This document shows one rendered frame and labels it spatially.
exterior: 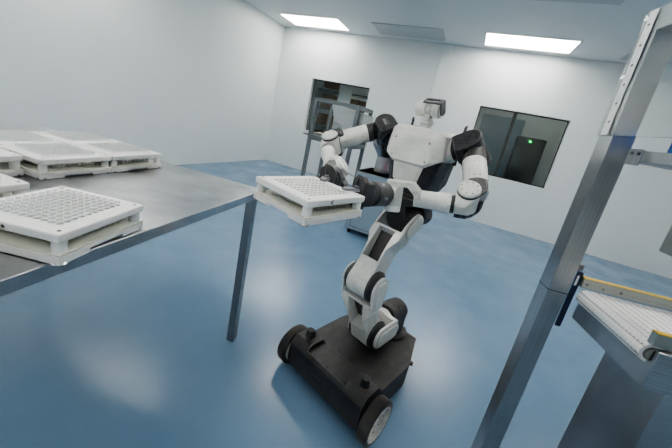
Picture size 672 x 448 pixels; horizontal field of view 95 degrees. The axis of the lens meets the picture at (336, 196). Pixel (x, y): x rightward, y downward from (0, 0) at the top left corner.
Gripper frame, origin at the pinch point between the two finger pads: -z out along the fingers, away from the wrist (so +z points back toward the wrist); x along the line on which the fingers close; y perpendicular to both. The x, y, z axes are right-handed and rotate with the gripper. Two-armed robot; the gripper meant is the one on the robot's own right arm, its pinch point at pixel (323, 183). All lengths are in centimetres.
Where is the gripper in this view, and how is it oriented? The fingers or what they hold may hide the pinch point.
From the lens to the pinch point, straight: 108.8
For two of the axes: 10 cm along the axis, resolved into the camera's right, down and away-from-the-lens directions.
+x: -2.2, 9.5, 2.3
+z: 1.8, -1.9, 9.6
